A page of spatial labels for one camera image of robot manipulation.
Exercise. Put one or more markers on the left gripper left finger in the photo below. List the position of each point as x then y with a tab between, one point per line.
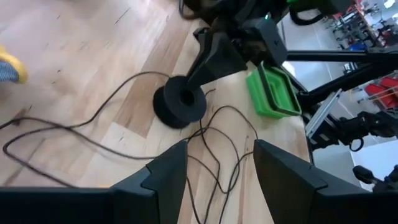
77	205

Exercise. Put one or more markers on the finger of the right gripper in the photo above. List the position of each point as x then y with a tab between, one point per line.
217	59

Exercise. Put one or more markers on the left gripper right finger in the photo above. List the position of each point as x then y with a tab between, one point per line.
311	205

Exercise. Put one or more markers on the green square container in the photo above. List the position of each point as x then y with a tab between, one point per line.
264	102

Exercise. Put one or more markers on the black jointed machine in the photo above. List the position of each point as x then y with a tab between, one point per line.
357	124

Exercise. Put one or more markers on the red storage bins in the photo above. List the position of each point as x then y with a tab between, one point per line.
382	93

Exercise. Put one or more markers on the cluttered storage shelf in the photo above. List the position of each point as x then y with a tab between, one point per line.
357	25

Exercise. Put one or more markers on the silver aluminium bracket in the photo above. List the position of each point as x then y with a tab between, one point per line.
323	112

